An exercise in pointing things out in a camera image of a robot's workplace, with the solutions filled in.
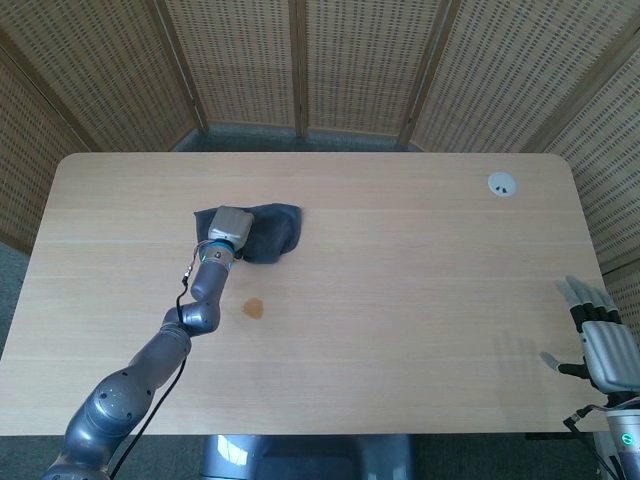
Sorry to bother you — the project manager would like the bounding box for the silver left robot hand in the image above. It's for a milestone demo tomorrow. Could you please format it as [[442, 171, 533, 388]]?
[[206, 204, 256, 251]]

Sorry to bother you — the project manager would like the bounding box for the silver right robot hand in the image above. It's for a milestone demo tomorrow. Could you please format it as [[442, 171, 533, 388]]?
[[539, 274, 640, 396]]

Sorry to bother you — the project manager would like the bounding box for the dark grey microfibre cloth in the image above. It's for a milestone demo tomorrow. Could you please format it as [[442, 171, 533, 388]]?
[[193, 201, 305, 266]]

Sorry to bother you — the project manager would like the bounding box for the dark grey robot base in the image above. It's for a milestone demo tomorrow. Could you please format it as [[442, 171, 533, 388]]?
[[198, 433, 416, 480]]

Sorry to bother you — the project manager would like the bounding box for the woven bamboo screen panel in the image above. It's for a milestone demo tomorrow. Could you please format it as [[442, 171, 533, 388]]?
[[0, 0, 207, 152], [0, 49, 96, 257], [398, 0, 640, 152], [158, 0, 307, 137], [297, 0, 447, 139], [539, 49, 640, 275]]

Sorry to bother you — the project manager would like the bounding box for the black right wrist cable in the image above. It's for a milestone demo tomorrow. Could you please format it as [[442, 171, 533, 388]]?
[[563, 404, 622, 480]]

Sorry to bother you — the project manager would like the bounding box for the round grey cable grommet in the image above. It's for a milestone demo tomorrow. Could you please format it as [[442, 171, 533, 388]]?
[[487, 171, 520, 197]]

